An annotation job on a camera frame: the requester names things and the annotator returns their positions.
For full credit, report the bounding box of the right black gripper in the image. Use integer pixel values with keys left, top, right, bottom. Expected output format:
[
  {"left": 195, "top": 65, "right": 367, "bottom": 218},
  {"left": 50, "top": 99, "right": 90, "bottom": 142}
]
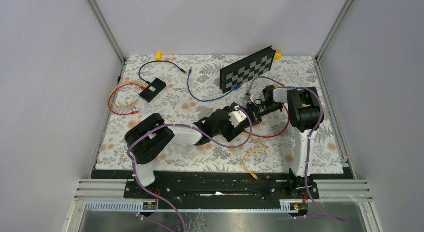
[{"left": 242, "top": 102, "right": 282, "bottom": 129}]

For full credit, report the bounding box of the red ethernet cable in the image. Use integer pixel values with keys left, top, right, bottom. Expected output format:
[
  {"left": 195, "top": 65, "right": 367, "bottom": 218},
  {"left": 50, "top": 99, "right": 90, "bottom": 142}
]
[{"left": 243, "top": 104, "right": 291, "bottom": 139}]

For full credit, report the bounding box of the blue ethernet cable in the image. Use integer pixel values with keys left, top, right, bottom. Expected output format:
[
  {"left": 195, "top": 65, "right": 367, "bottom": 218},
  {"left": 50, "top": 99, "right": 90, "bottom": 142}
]
[{"left": 187, "top": 67, "right": 241, "bottom": 103}]

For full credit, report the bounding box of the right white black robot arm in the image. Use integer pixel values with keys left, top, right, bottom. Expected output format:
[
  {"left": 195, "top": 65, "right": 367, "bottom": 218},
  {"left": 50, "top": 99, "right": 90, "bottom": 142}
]
[{"left": 246, "top": 86, "right": 324, "bottom": 177}]

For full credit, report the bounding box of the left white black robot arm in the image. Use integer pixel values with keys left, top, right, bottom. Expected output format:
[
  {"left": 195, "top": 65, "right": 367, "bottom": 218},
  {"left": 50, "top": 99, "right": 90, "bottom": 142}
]
[{"left": 124, "top": 103, "right": 257, "bottom": 198}]

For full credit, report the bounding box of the floral patterned table mat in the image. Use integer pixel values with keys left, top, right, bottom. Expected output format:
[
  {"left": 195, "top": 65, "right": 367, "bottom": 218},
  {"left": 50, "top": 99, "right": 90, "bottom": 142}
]
[{"left": 95, "top": 54, "right": 345, "bottom": 174}]

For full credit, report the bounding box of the black white checkerboard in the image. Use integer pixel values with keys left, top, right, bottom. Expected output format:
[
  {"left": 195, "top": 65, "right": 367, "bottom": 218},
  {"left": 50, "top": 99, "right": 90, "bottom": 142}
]
[{"left": 219, "top": 46, "right": 276, "bottom": 93}]

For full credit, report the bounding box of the right yellow corner clip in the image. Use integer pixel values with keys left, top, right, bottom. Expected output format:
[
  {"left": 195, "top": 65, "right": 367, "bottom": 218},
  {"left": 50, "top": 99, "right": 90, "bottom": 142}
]
[{"left": 274, "top": 53, "right": 282, "bottom": 60}]

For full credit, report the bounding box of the yellow corner clip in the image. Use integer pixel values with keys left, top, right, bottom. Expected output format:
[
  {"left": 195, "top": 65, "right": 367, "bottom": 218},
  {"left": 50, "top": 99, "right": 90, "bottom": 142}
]
[
  {"left": 274, "top": 53, "right": 282, "bottom": 60},
  {"left": 155, "top": 51, "right": 162, "bottom": 61}
]

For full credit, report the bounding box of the small black adapter box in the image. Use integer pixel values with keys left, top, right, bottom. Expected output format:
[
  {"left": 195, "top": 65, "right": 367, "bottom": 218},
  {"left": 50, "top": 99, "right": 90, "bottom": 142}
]
[{"left": 139, "top": 78, "right": 167, "bottom": 103}]

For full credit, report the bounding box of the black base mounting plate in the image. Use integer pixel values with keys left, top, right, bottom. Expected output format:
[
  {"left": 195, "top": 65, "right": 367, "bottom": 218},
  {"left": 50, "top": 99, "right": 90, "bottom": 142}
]
[{"left": 91, "top": 169, "right": 355, "bottom": 210}]

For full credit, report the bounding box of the left yellow corner clip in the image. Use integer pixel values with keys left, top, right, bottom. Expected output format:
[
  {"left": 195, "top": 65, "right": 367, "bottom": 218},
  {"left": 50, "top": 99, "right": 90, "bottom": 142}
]
[{"left": 155, "top": 51, "right": 162, "bottom": 61}]

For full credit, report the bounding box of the yellow ethernet cable on switch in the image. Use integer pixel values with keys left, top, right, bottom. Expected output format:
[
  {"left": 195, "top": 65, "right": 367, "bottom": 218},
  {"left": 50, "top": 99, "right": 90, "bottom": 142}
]
[{"left": 241, "top": 131, "right": 270, "bottom": 180}]

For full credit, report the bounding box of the red cable by adapter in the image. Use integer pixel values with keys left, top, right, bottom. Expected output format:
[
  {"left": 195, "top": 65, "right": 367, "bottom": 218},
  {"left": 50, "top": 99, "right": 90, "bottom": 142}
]
[{"left": 107, "top": 82, "right": 147, "bottom": 116}]

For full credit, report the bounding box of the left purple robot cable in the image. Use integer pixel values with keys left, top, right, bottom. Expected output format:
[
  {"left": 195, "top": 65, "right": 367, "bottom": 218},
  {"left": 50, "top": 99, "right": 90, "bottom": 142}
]
[{"left": 127, "top": 106, "right": 254, "bottom": 232}]

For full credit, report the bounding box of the black thin cable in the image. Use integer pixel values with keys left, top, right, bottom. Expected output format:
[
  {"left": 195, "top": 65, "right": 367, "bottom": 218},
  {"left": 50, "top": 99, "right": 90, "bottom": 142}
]
[{"left": 138, "top": 60, "right": 188, "bottom": 85}]

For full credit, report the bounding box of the yellow cable by adapter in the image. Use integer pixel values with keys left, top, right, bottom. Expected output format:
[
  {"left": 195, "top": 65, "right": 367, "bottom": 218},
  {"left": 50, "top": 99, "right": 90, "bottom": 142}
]
[{"left": 109, "top": 79, "right": 144, "bottom": 108}]

